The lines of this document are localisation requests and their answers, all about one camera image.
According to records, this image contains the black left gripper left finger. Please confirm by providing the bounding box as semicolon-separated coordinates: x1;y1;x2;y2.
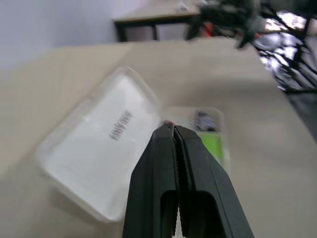
122;123;179;238

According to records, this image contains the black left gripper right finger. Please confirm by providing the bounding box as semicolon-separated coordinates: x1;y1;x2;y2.
174;125;255;238

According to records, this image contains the green box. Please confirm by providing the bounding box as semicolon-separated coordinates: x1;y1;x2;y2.
198;132;223;159

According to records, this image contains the eraser with blue-purple wrapper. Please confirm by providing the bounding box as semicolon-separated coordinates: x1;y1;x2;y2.
195;111;221;132

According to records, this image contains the clear plastic organizer box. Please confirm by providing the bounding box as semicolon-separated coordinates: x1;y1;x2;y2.
34;65;231;224

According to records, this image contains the black-framed background table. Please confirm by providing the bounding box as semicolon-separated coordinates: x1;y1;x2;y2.
112;0;201;43

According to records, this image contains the dark background equipment frame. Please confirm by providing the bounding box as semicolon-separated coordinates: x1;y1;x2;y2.
188;0;317;95

